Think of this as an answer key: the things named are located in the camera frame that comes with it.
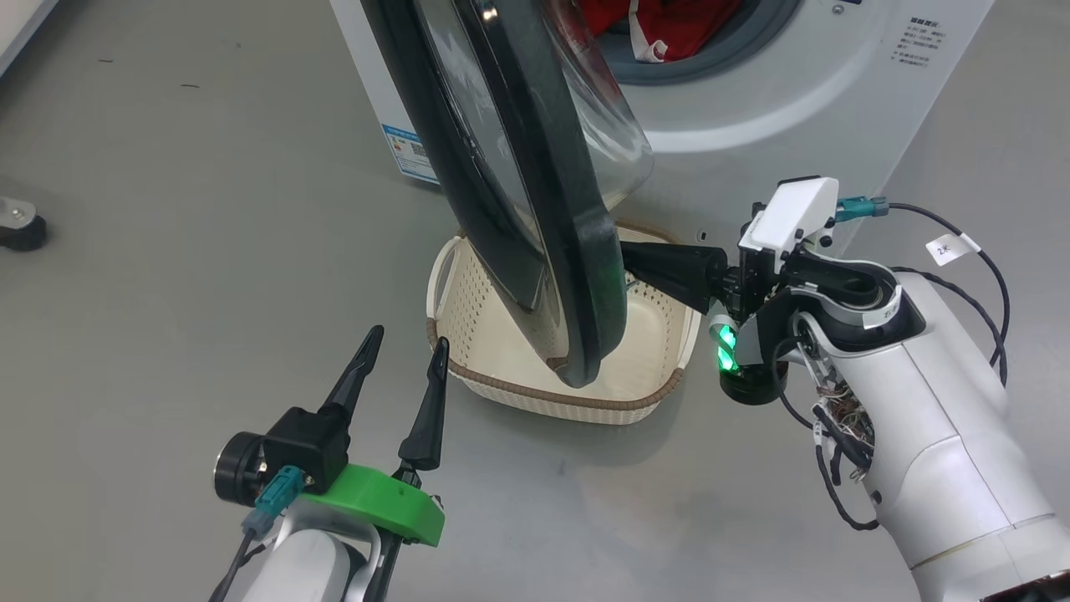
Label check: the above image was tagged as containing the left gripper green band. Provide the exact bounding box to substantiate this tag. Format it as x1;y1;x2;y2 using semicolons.
215;324;451;548

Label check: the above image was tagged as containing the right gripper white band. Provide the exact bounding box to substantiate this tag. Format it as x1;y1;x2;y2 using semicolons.
620;176;839;406

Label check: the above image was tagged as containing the black round glass washer door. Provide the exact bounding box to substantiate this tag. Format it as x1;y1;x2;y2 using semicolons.
359;0;655;390

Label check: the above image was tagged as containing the red and white jersey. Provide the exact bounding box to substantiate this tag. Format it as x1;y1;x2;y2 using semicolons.
577;0;745;64

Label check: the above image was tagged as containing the cream perforated laundry basket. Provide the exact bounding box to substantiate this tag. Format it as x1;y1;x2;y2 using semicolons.
426;219;703;426

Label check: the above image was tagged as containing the white front-load washing machine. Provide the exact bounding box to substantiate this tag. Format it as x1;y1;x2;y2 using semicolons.
329;0;997;256

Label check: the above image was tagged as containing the blue energy label sticker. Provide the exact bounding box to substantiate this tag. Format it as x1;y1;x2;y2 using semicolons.
380;124;440;185

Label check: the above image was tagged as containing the metal cart leg with caster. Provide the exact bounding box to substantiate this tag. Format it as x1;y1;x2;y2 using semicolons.
0;196;48;252

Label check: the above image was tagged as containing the black cable with teal plug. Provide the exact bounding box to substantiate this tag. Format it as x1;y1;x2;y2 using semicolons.
207;467;304;602
836;195;1012;390

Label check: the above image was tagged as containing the exposed arm wire bundle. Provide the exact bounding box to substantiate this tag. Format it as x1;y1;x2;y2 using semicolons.
769;334;883;532

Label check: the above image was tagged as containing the braided black arm cable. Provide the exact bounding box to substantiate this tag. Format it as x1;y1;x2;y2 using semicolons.
893;266;1004;369

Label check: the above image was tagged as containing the white cable tag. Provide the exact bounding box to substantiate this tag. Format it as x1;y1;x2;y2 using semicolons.
926;232;981;267

